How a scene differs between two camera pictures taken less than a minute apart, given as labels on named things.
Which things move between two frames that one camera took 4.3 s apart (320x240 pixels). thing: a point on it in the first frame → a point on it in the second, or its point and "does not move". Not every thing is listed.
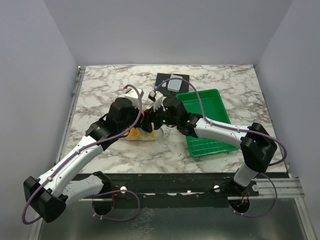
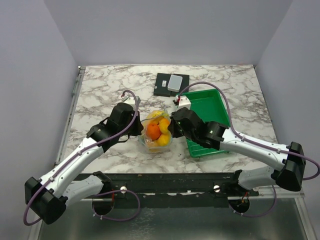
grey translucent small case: (174, 85) does not move
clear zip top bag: (136, 134) → (155, 135)
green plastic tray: (207, 104) does not move
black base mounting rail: (173, 190) does not move
